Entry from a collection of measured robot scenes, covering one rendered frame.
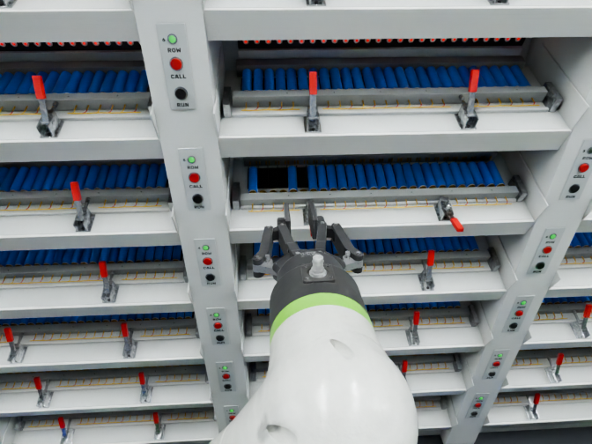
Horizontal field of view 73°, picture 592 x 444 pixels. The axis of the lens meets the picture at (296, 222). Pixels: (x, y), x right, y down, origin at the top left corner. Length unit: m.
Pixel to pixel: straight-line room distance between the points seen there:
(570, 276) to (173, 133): 0.92
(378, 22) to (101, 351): 0.94
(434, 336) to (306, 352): 0.85
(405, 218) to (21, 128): 0.70
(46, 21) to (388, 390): 0.64
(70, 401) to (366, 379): 1.12
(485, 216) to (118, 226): 0.72
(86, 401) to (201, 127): 0.87
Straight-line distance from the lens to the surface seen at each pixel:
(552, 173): 0.89
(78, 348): 1.16
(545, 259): 1.01
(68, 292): 1.02
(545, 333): 1.25
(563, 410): 1.62
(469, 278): 1.01
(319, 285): 0.36
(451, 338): 1.13
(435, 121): 0.76
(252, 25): 0.65
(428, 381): 1.27
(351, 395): 0.26
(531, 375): 1.39
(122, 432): 1.45
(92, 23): 0.69
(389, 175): 0.86
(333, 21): 0.65
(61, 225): 0.89
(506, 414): 1.53
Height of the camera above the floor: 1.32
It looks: 34 degrees down
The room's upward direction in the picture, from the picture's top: straight up
